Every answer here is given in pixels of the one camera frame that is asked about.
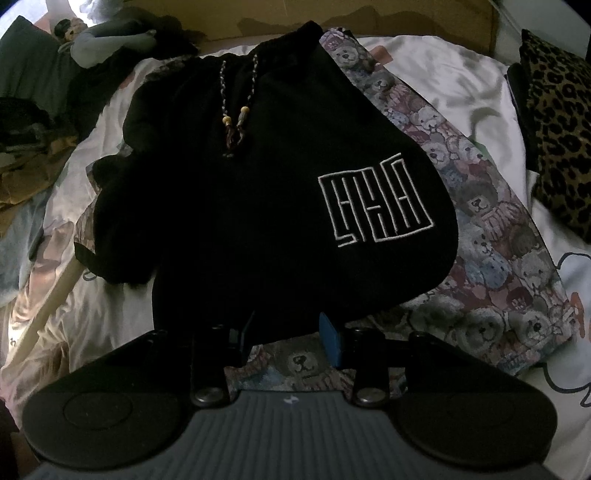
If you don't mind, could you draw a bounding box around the teddy bear print cloth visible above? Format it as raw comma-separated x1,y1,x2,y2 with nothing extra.
73,27,578,397

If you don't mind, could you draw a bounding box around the black hoodie with white logo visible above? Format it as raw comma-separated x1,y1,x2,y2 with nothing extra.
74,22,459,335

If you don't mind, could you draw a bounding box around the white printed bed sheet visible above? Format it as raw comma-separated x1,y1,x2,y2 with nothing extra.
1,35,590,479

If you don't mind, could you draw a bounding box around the light blue fleece blanket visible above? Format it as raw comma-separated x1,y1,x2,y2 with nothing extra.
0,188,51,307

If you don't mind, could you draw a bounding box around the mustard yellow cloth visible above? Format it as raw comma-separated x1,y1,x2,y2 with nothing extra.
1,136,77,236

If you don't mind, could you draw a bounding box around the leopard print pillow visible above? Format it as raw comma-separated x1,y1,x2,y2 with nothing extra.
509,29,590,243

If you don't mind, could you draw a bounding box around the dark green pillow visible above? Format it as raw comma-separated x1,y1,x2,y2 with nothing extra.
1,16,80,118

